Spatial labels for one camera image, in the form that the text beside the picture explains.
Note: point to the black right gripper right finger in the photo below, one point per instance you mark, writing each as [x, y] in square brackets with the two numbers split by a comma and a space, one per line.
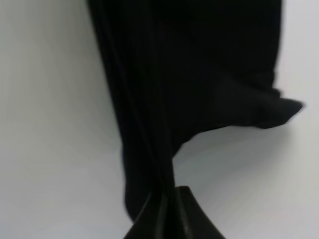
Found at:
[187, 220]

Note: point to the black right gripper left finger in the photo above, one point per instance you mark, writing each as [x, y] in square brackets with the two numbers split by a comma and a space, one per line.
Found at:
[152, 221]

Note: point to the black printed t-shirt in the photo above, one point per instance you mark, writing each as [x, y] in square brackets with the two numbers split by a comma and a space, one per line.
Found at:
[177, 68]

